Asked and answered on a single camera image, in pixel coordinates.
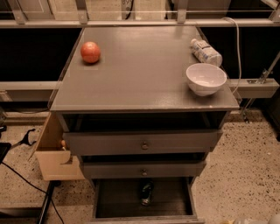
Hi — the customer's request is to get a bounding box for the grey bottom drawer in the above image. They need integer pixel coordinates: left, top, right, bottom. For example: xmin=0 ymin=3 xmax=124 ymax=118
xmin=92 ymin=178 xmax=205 ymax=224

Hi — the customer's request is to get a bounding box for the grey drawer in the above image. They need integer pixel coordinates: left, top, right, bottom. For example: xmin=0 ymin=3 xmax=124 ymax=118
xmin=92 ymin=178 xmax=205 ymax=224
xmin=82 ymin=161 xmax=207 ymax=179
xmin=63 ymin=129 xmax=222 ymax=156

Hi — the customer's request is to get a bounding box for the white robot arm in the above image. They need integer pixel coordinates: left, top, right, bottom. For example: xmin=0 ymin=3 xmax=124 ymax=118
xmin=221 ymin=213 xmax=280 ymax=224

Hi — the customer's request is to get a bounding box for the grey wooden drawer cabinet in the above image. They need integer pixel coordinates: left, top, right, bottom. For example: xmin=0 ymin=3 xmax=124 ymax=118
xmin=50 ymin=25 xmax=241 ymax=224

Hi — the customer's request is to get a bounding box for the grey top drawer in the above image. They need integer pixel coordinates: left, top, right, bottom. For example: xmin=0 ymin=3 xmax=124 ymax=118
xmin=63 ymin=129 xmax=222 ymax=156

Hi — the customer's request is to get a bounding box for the grey middle drawer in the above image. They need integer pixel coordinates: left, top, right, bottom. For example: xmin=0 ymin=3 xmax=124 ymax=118
xmin=82 ymin=161 xmax=207 ymax=179

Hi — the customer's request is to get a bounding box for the white ceramic bowl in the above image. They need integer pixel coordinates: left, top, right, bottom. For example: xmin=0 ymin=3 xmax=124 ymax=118
xmin=185 ymin=63 xmax=227 ymax=96

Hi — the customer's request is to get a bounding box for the orange round fruit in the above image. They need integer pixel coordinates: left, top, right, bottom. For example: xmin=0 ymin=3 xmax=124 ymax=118
xmin=80 ymin=42 xmax=101 ymax=63

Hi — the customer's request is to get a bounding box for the clear plastic water bottle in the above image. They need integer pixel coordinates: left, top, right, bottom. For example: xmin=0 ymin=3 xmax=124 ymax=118
xmin=191 ymin=38 xmax=222 ymax=67

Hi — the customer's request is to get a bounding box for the light wooden side box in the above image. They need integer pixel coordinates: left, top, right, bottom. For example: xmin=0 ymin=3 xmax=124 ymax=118
xmin=34 ymin=113 xmax=84 ymax=180

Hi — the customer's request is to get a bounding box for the black floor stand bar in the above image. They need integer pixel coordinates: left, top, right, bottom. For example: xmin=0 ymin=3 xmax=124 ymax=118
xmin=37 ymin=180 xmax=61 ymax=224

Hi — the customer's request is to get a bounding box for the black clamp tool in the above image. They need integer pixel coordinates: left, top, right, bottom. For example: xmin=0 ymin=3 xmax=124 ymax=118
xmin=11 ymin=129 xmax=35 ymax=149

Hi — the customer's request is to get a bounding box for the black floor cable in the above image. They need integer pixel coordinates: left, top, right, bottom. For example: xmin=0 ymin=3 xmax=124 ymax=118
xmin=0 ymin=161 xmax=66 ymax=224

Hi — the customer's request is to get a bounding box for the white cable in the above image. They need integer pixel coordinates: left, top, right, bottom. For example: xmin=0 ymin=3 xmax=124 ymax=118
xmin=221 ymin=16 xmax=243 ymax=95

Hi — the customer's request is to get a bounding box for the metal frame rail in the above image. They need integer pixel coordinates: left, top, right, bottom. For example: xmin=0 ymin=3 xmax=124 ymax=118
xmin=0 ymin=17 xmax=280 ymax=28

